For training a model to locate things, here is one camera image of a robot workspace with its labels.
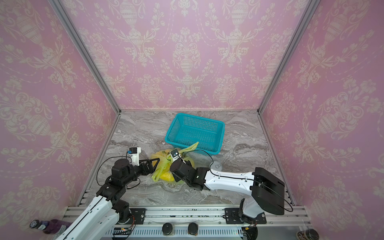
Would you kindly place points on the aluminium frame post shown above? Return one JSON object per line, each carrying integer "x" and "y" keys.
{"x": 74, "y": 35}
{"x": 295, "y": 39}

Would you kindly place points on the dark jar bottom right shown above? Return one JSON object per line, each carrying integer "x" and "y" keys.
{"x": 309, "y": 234}

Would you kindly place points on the black knob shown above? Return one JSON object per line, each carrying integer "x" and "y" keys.
{"x": 193, "y": 229}
{"x": 168, "y": 229}

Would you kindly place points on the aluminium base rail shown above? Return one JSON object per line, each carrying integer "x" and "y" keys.
{"x": 216, "y": 222}

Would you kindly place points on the teal plastic basket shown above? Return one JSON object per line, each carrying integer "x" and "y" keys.
{"x": 186, "y": 130}

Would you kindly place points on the black knob right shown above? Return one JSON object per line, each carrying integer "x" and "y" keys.
{"x": 193, "y": 229}

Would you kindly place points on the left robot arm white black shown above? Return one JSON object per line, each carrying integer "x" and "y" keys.
{"x": 107, "y": 208}

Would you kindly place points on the circuit board with wires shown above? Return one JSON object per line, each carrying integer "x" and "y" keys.
{"x": 122, "y": 231}

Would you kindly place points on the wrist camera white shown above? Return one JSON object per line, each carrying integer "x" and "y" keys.
{"x": 134, "y": 154}
{"x": 175, "y": 155}

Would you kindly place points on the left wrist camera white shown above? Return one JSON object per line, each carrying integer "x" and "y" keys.
{"x": 134, "y": 154}

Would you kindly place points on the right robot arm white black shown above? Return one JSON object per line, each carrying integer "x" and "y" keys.
{"x": 264, "y": 190}

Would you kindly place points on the yellow-green plastic bag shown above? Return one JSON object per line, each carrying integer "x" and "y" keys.
{"x": 162, "y": 171}

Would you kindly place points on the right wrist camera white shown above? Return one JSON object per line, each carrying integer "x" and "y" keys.
{"x": 175, "y": 155}

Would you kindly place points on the purple bottle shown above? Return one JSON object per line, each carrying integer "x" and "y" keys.
{"x": 51, "y": 227}

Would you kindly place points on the black knob left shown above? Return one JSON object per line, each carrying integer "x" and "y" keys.
{"x": 168, "y": 229}

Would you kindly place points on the aluminium frame post left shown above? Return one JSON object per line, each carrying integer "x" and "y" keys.
{"x": 74, "y": 35}

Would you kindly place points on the aluminium frame post right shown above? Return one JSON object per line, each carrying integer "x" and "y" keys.
{"x": 295, "y": 39}

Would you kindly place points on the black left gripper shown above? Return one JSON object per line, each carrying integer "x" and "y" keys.
{"x": 142, "y": 166}

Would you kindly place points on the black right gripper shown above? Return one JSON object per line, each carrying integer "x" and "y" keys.
{"x": 175, "y": 165}

